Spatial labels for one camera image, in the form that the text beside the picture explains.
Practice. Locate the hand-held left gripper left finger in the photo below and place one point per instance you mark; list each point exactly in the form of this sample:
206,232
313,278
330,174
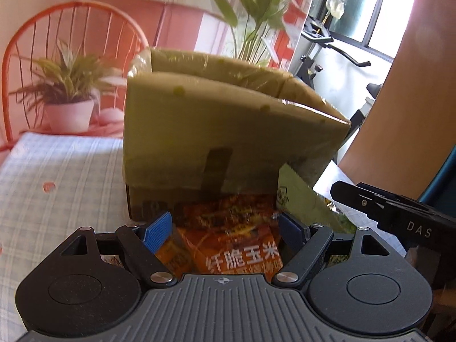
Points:
158,231

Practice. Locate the window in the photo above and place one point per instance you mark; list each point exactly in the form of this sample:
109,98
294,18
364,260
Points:
367,7

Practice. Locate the orange corn snack packet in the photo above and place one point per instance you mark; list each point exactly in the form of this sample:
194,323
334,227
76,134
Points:
231,242

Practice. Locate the green snack packet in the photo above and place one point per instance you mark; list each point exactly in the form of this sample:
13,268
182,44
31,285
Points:
302,199

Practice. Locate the white paper sheet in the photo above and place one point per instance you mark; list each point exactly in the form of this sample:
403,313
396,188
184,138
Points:
335,176

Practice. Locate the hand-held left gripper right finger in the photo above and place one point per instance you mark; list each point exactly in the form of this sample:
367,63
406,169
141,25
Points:
290,229

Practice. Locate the exercise bike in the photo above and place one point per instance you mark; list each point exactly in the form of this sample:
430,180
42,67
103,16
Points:
313,32

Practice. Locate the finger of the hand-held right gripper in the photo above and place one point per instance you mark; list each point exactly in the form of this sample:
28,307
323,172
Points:
351,196

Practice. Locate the yellow orange snack packet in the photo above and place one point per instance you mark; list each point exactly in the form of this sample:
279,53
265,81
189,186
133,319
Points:
174,253

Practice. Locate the large cardboard box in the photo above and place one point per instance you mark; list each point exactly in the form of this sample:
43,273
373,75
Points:
213,121

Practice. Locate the tan curved panel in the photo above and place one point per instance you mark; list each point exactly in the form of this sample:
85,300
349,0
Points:
409,114

